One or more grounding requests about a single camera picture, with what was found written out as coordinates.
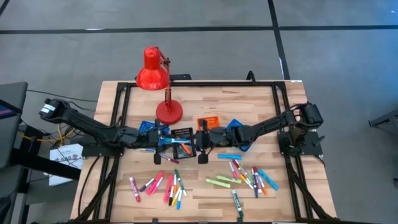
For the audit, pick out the orange whiteboard marker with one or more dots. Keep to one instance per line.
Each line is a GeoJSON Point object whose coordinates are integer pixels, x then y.
{"type": "Point", "coordinates": [263, 186]}

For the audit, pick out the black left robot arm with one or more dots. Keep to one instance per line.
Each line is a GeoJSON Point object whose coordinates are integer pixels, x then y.
{"type": "Point", "coordinates": [81, 119]}

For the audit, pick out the blue white thin marker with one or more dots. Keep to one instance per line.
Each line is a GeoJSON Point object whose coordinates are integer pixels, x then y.
{"type": "Point", "coordinates": [179, 200]}

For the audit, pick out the red desk lamp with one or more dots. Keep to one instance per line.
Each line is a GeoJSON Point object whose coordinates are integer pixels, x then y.
{"type": "Point", "coordinates": [152, 77]}

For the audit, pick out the red slim whiteboard marker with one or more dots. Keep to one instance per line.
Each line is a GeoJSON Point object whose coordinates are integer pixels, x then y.
{"type": "Point", "coordinates": [240, 168]}

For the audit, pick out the purple thin marker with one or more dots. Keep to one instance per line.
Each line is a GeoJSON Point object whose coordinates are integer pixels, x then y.
{"type": "Point", "coordinates": [146, 184]}

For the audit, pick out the blue plastic basket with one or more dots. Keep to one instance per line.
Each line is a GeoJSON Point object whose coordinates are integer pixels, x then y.
{"type": "Point", "coordinates": [146, 126]}
{"type": "Point", "coordinates": [234, 124]}

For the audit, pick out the light blue whiteboard marker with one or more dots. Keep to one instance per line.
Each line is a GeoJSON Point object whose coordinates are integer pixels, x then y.
{"type": "Point", "coordinates": [268, 180]}

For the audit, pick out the orange plastic basket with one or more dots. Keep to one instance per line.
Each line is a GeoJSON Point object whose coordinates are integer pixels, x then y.
{"type": "Point", "coordinates": [213, 122]}

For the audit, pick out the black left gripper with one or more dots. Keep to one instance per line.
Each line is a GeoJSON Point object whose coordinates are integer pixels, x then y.
{"type": "Point", "coordinates": [146, 140]}

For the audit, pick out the dark green slim whiteboard marker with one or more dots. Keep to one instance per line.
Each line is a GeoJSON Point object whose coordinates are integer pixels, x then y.
{"type": "Point", "coordinates": [179, 182]}

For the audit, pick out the green chunky whiteboard marker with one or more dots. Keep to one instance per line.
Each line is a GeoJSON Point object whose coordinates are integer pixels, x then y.
{"type": "Point", "coordinates": [237, 202]}

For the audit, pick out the black white thin marker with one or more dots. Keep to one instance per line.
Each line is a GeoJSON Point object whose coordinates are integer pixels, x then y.
{"type": "Point", "coordinates": [171, 199]}

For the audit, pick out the black aluminium rig frame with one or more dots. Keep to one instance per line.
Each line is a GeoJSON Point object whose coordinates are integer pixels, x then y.
{"type": "Point", "coordinates": [202, 84]}

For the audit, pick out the black office desk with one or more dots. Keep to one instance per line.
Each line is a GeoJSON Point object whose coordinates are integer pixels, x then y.
{"type": "Point", "coordinates": [12, 140]}

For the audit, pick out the blue highlighter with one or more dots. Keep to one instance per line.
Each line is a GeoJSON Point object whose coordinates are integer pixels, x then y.
{"type": "Point", "coordinates": [230, 156]}
{"type": "Point", "coordinates": [174, 140]}

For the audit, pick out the pink highlighter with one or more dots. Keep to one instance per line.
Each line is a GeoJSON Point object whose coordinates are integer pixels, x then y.
{"type": "Point", "coordinates": [155, 181]}
{"type": "Point", "coordinates": [168, 188]}

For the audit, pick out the pink white thin marker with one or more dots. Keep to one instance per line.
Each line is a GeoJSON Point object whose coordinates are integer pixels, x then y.
{"type": "Point", "coordinates": [233, 170]}
{"type": "Point", "coordinates": [157, 186]}

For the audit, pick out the dark screen device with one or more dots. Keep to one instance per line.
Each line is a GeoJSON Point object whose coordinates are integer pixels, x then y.
{"type": "Point", "coordinates": [6, 109]}

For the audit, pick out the magenta whiteboard marker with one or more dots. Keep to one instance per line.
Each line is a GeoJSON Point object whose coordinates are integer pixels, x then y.
{"type": "Point", "coordinates": [169, 159]}

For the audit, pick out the black plastic basket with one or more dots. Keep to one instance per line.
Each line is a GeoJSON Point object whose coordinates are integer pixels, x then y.
{"type": "Point", "coordinates": [182, 132]}

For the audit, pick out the light green slim whiteboard marker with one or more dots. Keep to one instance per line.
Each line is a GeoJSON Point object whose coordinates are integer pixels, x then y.
{"type": "Point", "coordinates": [246, 174]}

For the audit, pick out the orange white thin marker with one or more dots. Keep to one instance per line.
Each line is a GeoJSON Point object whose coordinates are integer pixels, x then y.
{"type": "Point", "coordinates": [175, 183]}

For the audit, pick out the purple whiteboard marker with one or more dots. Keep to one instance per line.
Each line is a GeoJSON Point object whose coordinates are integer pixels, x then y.
{"type": "Point", "coordinates": [255, 185]}

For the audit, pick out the black lamp power adapter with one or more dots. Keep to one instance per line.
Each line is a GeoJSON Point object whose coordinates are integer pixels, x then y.
{"type": "Point", "coordinates": [180, 77]}

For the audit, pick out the green highlighter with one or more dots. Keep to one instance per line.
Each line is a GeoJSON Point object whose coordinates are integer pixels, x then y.
{"type": "Point", "coordinates": [228, 179]}
{"type": "Point", "coordinates": [217, 183]}

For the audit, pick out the pink whiteboard marker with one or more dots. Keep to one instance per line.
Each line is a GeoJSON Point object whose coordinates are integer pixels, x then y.
{"type": "Point", "coordinates": [134, 189]}

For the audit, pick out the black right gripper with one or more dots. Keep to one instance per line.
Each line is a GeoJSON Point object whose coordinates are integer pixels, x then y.
{"type": "Point", "coordinates": [205, 140]}

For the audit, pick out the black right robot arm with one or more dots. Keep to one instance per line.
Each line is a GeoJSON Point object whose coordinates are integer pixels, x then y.
{"type": "Point", "coordinates": [270, 123]}

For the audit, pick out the orange highlighter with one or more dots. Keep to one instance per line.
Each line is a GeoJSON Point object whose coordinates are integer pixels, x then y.
{"type": "Point", "coordinates": [185, 148]}

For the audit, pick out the black stand base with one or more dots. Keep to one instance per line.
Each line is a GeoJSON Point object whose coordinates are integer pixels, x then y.
{"type": "Point", "coordinates": [385, 121]}

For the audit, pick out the yellow white thin marker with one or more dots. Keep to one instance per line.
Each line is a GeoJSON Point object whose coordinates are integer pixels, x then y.
{"type": "Point", "coordinates": [176, 197]}
{"type": "Point", "coordinates": [247, 182]}

